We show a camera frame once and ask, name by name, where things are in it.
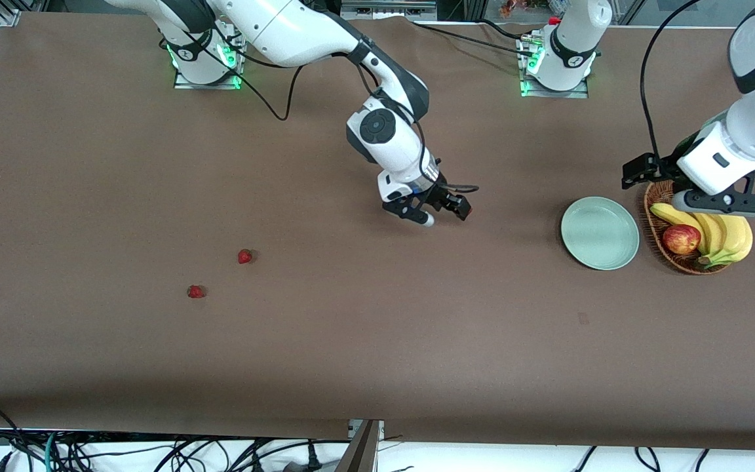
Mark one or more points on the grey metal device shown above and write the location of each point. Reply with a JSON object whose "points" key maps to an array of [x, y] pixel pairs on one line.
{"points": [[404, 8]]}

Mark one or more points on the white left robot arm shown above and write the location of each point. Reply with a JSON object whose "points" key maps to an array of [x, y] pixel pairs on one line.
{"points": [[751, 124]]}

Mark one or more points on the brown wicker basket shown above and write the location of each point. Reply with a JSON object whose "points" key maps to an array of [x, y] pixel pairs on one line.
{"points": [[656, 229]]}

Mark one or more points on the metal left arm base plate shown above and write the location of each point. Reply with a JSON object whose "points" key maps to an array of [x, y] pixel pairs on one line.
{"points": [[574, 94]]}

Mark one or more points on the red apple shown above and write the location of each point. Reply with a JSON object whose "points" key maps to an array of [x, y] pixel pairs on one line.
{"points": [[681, 239]]}

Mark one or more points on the light green plate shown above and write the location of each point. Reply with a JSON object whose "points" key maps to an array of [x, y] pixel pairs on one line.
{"points": [[597, 233]]}

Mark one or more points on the aluminium frame corner bracket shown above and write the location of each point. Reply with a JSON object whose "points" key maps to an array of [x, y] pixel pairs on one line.
{"points": [[9, 18]]}

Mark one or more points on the red strawberry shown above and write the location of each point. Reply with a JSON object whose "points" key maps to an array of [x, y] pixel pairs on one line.
{"points": [[196, 292], [244, 256]]}

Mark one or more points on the brown table cover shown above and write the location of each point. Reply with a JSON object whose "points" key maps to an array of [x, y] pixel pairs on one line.
{"points": [[377, 328]]}

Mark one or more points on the yellow banana bunch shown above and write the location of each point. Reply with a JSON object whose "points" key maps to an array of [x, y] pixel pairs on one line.
{"points": [[735, 239]]}

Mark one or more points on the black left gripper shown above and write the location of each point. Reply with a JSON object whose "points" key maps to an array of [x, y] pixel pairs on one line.
{"points": [[668, 166]]}

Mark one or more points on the dark table frame beam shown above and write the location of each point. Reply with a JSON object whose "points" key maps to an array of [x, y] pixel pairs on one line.
{"points": [[361, 452]]}

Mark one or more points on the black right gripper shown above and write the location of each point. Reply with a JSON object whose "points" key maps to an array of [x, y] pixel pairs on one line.
{"points": [[440, 193]]}

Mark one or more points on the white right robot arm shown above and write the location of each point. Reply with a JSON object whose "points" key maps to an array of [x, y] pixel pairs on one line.
{"points": [[286, 33]]}

